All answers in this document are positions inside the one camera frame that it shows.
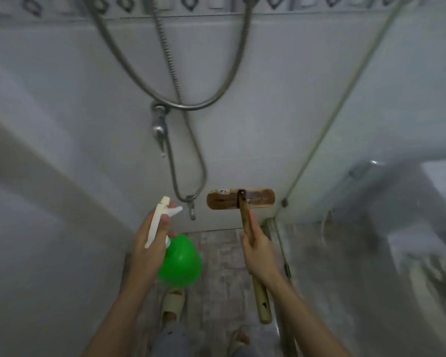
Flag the person's grey trouser leg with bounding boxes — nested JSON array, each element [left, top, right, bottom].
[[148, 320, 195, 357]]

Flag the white toilet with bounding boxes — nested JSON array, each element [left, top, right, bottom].
[[385, 159, 446, 357]]

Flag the glass shower door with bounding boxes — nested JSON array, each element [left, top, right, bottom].
[[262, 0, 446, 357]]

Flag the thin metal sprayer hose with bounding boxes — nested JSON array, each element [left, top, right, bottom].
[[149, 0, 208, 203]]

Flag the looped metal shower hose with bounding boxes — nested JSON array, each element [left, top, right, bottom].
[[83, 0, 256, 111]]

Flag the green spray bottle white nozzle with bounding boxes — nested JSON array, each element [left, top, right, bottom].
[[144, 196, 203, 289]]

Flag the person's left hand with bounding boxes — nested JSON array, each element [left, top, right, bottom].
[[131, 201, 180, 285]]

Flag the person's right forearm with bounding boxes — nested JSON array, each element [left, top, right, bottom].
[[259, 273, 353, 357]]

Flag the person's left forearm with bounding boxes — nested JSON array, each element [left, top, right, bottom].
[[81, 280, 165, 357]]

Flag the person's right hand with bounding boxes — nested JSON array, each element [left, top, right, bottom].
[[240, 210, 284, 284]]

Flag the chrome shower faucet valve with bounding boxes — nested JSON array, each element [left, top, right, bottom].
[[150, 101, 171, 157]]

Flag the wooden long-handled scrub brush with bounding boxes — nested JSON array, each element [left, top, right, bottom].
[[207, 188, 275, 325]]

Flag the beige slide sandal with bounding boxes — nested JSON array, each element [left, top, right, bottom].
[[160, 289, 187, 325], [226, 328, 252, 357]]

